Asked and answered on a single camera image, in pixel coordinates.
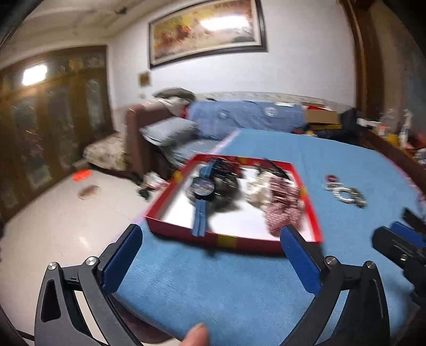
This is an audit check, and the black bag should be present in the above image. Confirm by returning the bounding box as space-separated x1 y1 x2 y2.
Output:
339 108 362 143

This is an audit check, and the blue strap wristwatch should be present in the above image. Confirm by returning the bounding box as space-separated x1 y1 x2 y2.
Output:
190 160 218 237

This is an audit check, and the red white plaid scrunchie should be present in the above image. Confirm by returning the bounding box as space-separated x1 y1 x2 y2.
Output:
263 177 302 235

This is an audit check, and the brown sofa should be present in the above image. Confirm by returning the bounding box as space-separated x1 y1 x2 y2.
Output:
125 101 187 177

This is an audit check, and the red polka dot scrunchie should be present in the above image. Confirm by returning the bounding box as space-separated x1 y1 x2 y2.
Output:
218 156 248 177

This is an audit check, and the person's left hand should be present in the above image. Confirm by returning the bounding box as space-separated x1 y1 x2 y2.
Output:
182 322 211 346

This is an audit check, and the wooden dresser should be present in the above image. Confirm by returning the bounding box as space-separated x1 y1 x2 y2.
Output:
363 126 426 197

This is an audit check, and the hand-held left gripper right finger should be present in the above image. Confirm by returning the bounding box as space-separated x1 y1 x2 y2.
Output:
280 224 391 346

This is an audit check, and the white polka dot scrunchie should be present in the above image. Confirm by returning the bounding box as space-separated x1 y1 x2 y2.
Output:
244 173 272 209

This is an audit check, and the open brown cardboard box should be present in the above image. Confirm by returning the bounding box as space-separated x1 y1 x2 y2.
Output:
304 105 342 125

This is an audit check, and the grey pillow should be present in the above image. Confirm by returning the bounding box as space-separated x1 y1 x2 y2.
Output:
140 119 198 147

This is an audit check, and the white garment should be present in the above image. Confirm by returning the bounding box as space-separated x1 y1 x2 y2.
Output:
163 98 187 117

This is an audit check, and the black hair claw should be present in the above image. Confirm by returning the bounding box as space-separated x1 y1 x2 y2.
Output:
255 159 290 181

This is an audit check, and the dresser mirror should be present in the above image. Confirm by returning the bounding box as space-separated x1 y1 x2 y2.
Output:
369 0 426 134

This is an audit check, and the blue plaid quilt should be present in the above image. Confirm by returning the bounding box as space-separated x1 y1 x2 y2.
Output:
185 100 307 140

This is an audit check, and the silver beaded bracelet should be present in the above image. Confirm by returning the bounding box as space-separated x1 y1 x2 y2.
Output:
334 185 367 209

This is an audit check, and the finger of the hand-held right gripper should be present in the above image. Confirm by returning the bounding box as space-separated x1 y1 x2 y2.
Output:
372 222 426 283
402 208 426 231

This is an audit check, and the dark wooden cabinet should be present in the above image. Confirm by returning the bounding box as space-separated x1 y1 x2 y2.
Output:
0 45 114 223

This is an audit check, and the olive green garment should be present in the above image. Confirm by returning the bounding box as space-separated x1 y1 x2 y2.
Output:
154 87 197 100

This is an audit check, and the framed horse painting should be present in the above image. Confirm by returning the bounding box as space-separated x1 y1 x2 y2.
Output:
148 0 268 70

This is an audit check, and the patterned seat cushion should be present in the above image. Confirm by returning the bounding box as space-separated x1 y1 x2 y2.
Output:
83 133 129 170

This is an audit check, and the red cardboard box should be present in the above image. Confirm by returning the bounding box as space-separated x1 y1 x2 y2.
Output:
145 154 323 254

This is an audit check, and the wooden door frame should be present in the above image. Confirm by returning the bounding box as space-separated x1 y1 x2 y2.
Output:
339 0 376 118

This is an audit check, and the red yellow bag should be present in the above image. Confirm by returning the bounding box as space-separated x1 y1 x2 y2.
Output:
306 123 341 135

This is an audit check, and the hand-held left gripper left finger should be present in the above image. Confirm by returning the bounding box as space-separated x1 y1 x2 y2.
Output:
34 224 144 346

